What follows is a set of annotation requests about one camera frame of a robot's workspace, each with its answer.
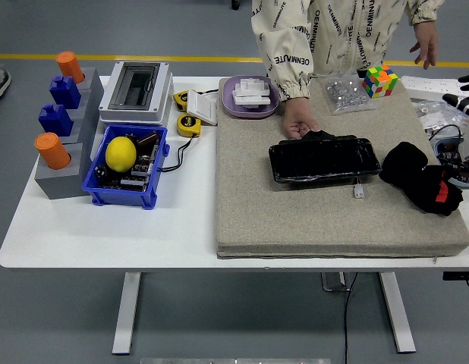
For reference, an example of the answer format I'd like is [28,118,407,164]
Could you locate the person's left hand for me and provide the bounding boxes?
[409,21,439,71]

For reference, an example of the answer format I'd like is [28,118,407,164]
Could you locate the person's right hand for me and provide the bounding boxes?
[282,97,321,140]

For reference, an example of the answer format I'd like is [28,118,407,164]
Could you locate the glossy black panel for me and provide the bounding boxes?
[268,130,382,190]

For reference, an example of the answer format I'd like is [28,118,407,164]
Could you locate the black rag with red tag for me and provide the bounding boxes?
[378,142,464,217]

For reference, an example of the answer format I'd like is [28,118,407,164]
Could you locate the clear bags of small parts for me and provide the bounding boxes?
[411,97,469,133]

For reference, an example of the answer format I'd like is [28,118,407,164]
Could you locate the white power strip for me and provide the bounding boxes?
[401,74,465,100]

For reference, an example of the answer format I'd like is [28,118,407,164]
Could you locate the clear bag of metal nuts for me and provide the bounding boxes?
[318,71,378,116]

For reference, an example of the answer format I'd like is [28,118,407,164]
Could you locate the white plastic parts pile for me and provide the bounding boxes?
[230,75,272,111]

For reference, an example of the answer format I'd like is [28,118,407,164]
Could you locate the blue-rimmed tray of electronics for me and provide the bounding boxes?
[431,136,469,190]

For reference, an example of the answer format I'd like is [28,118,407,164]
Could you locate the multicolour puzzle cube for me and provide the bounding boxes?
[362,64,399,99]

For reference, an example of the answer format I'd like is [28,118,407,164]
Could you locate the purple tray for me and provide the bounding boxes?
[218,74,279,120]

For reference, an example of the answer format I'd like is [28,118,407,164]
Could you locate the person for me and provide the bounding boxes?
[250,0,446,102]

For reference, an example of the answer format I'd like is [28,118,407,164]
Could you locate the grey-brown mat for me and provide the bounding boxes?
[215,77,469,260]

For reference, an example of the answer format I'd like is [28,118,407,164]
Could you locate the yellow tape measure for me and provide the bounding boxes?
[173,89,197,111]
[176,112,202,137]

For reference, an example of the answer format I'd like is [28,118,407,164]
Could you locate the circuit board with capacitors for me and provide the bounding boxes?
[93,130,161,193]

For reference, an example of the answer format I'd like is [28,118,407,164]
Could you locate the grey electrical distribution box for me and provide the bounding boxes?
[98,61,174,126]

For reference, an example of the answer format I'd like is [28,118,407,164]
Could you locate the black box under table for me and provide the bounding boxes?
[442,271,469,295]

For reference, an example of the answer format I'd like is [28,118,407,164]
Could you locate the yellow lemon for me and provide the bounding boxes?
[105,136,137,174]

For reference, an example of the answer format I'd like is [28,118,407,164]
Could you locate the blue plastic bin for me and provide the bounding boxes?
[81,124,170,210]

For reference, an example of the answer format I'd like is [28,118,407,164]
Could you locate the white table leg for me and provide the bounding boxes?
[112,271,142,356]
[378,271,417,354]

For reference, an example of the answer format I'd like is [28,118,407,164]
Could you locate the orange cylinder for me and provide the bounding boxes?
[55,51,86,84]
[33,132,71,170]

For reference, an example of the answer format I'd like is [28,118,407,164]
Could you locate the blue notched block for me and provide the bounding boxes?
[38,102,74,137]
[49,74,82,110]

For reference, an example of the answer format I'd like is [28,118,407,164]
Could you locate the grey stepped block holder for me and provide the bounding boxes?
[33,67,105,201]

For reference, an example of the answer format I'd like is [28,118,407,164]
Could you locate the black cable loop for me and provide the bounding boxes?
[427,124,465,149]

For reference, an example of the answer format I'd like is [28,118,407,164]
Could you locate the white wall switch plate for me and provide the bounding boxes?
[186,90,219,126]

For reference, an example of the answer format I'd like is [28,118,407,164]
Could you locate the thin black cable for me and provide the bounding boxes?
[159,132,200,174]

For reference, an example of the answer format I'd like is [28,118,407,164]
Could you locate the black power cable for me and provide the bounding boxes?
[342,271,359,364]

